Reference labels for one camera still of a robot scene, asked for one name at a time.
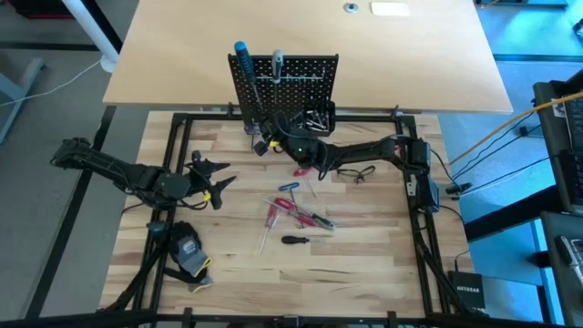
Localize grey black work glove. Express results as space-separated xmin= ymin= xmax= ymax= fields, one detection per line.
xmin=167 ymin=220 xmax=214 ymax=280
xmin=162 ymin=267 xmax=214 ymax=294

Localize blue T-handle hex key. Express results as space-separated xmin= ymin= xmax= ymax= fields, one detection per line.
xmin=277 ymin=181 xmax=305 ymax=230

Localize clear safety glasses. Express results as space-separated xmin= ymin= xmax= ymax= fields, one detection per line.
xmin=335 ymin=164 xmax=377 ymax=185

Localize long chrome socket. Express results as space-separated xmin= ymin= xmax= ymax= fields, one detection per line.
xmin=303 ymin=117 xmax=329 ymax=132

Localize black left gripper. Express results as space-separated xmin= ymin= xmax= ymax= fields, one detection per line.
xmin=157 ymin=151 xmax=239 ymax=205

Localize black network switch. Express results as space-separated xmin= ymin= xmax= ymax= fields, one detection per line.
xmin=446 ymin=270 xmax=486 ymax=312

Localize black aluminium table frame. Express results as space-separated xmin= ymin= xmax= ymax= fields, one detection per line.
xmin=97 ymin=103 xmax=486 ymax=328

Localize black pegboard bin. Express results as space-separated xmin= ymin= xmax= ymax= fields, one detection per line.
xmin=300 ymin=99 xmax=337 ymax=138

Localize white round post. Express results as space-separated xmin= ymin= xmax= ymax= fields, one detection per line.
xmin=60 ymin=0 xmax=124 ymax=75

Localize blue clear handled screwdriver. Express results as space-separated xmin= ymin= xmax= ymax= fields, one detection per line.
xmin=244 ymin=118 xmax=264 ymax=152

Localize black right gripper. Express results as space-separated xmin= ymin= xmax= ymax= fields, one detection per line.
xmin=254 ymin=116 xmax=331 ymax=171

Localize yellow cable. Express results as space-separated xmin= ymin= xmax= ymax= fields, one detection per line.
xmin=448 ymin=89 xmax=583 ymax=166

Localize red crate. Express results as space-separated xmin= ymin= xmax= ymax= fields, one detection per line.
xmin=7 ymin=0 xmax=77 ymax=20

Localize teal black handled screwdriver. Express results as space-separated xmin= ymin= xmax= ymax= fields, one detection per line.
xmin=233 ymin=40 xmax=266 ymax=115

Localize grey black handled screwdriver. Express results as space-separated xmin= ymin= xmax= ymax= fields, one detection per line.
xmin=271 ymin=48 xmax=285 ymax=107

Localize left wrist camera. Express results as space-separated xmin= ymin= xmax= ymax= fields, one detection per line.
xmin=203 ymin=190 xmax=225 ymax=211

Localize white floor cable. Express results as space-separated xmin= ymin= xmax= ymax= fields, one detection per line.
xmin=0 ymin=57 xmax=105 ymax=110

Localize grey desk foot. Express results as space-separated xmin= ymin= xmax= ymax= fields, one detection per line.
xmin=0 ymin=56 xmax=46 ymax=145

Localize straight wire tool rail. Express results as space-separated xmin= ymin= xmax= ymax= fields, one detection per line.
xmin=254 ymin=72 xmax=327 ymax=84

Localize black ribbed handle screwdriver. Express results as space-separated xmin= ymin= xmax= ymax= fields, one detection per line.
xmin=280 ymin=234 xmax=337 ymax=246

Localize white pad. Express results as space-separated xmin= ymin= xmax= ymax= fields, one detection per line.
xmin=369 ymin=1 xmax=411 ymax=18

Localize black equipment cart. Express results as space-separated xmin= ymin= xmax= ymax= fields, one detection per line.
xmin=531 ymin=67 xmax=583 ymax=328

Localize light wooden desk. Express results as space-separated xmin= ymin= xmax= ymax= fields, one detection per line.
xmin=102 ymin=0 xmax=515 ymax=115

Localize black metal pegboard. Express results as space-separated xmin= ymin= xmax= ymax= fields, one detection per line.
xmin=227 ymin=53 xmax=341 ymax=138

